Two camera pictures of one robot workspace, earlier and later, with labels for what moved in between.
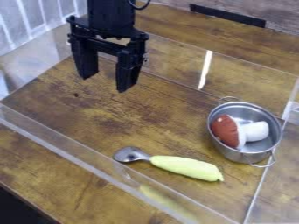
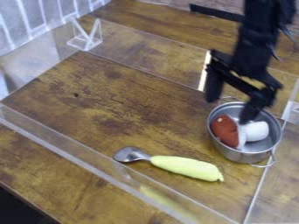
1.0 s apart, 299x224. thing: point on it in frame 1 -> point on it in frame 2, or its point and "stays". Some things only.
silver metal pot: x=259 y=153 stays
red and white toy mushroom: x=235 y=131 stays
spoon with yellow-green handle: x=182 y=167 stays
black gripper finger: x=86 y=55 -> x=214 y=83
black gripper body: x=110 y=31 -> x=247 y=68
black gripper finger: x=129 y=63 -> x=261 y=100
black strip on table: x=227 y=15 stays
